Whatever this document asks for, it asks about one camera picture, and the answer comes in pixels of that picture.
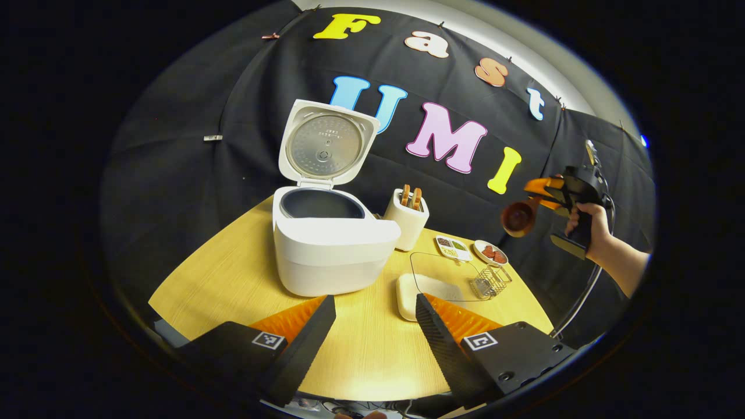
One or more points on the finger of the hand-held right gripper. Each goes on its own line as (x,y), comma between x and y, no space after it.
(553,203)
(541,186)

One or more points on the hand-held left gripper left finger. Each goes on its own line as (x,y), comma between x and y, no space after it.
(302,355)

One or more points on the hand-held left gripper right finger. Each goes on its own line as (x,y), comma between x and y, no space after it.
(445,355)

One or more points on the brown wooden spoon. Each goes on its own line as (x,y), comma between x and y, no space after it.
(518,218)

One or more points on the white rice cooker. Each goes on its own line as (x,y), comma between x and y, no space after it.
(326,256)

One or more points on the white rectangular container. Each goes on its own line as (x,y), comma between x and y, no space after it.
(406,294)

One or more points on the red meat piece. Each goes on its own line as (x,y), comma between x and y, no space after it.
(488,252)
(499,256)

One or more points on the white round plate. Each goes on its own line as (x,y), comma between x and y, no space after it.
(477,250)

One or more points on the white divided dish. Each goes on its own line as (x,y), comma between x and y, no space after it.
(463,254)

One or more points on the yellow soybeans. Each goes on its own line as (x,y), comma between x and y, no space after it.
(449,252)

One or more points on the toasted bread slice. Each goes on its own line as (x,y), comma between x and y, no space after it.
(417,199)
(405,195)

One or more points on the white toaster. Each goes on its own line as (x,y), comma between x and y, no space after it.
(404,230)

